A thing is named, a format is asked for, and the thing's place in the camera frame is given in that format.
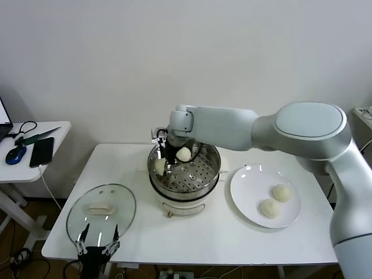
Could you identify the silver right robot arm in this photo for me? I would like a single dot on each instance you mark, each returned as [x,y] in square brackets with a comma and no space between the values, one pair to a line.
[226,125]

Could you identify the white steamed baozi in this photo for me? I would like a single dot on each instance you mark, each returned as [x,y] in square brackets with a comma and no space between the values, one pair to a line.
[184,154]
[281,193]
[269,209]
[160,168]

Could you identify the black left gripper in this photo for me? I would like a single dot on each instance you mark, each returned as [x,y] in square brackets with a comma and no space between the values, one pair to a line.
[94,255]

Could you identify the white side desk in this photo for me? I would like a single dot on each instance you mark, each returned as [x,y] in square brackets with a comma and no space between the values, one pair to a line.
[363,122]

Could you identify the white round plate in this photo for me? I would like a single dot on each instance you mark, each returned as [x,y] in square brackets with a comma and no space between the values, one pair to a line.
[247,186]

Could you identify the dark green knife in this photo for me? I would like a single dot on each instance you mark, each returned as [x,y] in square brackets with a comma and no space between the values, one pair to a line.
[35,139]

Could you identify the round glass pot lid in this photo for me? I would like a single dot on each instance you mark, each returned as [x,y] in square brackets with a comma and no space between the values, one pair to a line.
[116,197]

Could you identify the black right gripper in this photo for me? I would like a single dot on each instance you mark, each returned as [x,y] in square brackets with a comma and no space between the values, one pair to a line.
[171,154]

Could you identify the white power strip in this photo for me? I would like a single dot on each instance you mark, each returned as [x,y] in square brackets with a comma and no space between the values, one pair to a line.
[366,112]

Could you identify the blue computer mouse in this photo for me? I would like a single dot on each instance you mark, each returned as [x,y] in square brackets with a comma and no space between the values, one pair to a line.
[16,154]

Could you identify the grey floor power strip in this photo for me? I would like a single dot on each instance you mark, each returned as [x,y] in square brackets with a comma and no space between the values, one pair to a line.
[177,274]

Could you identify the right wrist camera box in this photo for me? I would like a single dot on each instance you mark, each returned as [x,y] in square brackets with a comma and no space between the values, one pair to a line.
[154,133]

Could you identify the black smartphone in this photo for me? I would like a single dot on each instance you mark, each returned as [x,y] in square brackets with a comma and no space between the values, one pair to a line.
[42,152]

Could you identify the white electric cooking pot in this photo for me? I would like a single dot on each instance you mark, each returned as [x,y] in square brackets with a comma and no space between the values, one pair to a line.
[186,207]

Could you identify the stainless steel steamer basket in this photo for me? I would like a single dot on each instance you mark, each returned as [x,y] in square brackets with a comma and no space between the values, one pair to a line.
[200,174]

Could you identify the white side table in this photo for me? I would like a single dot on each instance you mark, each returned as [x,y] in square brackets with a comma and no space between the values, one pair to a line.
[17,174]

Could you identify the black laptop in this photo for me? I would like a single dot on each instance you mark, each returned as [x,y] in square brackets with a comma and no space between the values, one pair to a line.
[4,128]

